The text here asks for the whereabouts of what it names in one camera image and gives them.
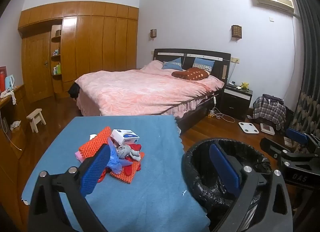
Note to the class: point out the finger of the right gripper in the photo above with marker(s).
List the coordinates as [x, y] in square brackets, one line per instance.
[302, 138]
[275, 150]

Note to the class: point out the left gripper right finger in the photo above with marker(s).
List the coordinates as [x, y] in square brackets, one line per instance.
[242, 182]

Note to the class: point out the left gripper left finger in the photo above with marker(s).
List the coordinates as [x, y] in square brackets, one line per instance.
[47, 212]

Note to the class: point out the pink small packet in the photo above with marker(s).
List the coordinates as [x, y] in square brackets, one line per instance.
[79, 156]

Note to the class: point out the blue plastic bag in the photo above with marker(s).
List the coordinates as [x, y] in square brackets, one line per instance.
[115, 163]

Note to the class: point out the red cloth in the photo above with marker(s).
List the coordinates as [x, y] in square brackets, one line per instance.
[133, 146]

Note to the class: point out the grey sock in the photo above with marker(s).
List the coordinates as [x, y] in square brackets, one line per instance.
[126, 151]

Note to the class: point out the white blue cardboard box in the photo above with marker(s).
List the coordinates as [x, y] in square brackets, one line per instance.
[122, 136]

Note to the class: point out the white tissue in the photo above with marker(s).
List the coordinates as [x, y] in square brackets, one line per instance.
[92, 136]

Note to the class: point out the orange bubble wrap sheet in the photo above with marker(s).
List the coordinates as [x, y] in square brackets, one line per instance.
[92, 146]

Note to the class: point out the black lined trash bin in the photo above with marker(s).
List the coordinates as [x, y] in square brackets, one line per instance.
[203, 181]

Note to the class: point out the dark green curtain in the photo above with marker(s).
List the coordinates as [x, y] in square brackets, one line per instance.
[306, 117]

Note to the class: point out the white bathroom scale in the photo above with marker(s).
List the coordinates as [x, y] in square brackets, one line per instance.
[248, 128]

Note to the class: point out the black white nightstand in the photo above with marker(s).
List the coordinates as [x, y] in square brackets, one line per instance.
[235, 102]

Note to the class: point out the yellow plush toy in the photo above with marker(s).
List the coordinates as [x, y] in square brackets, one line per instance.
[245, 86]

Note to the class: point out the wooden side cabinet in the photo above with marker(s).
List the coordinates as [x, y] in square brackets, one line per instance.
[13, 129]

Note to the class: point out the blue table cloth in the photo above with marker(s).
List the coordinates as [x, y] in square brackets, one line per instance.
[142, 187]

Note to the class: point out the small wooden stool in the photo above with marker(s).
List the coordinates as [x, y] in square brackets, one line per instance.
[35, 118]

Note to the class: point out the black bed headboard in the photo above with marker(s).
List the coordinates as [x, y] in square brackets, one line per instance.
[221, 60]

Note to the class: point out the right blue pillow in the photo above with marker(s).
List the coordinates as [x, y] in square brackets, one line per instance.
[204, 64]

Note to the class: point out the blue pillow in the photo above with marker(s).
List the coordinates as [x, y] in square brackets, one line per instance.
[204, 64]
[175, 64]

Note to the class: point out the brown dotted pillow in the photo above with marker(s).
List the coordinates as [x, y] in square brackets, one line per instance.
[193, 74]

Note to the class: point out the pink quilt bed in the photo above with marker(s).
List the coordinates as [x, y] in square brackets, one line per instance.
[151, 90]

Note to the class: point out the left blue pillow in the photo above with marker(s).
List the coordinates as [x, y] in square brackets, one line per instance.
[175, 64]

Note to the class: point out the white air conditioner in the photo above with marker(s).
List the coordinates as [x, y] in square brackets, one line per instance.
[285, 5]

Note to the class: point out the blue electric kettle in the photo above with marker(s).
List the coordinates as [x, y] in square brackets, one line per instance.
[9, 83]

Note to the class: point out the red poster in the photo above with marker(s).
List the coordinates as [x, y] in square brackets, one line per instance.
[3, 75]

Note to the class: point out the wooden wardrobe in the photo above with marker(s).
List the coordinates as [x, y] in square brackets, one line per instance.
[63, 41]

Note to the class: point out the right wooden wall lamp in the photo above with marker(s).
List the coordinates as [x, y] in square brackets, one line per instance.
[236, 31]

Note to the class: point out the wooden wall lamp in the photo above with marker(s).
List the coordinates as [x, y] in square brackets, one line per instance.
[153, 33]
[236, 31]

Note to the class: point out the left wooden wall lamp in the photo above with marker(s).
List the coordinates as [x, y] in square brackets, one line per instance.
[153, 33]

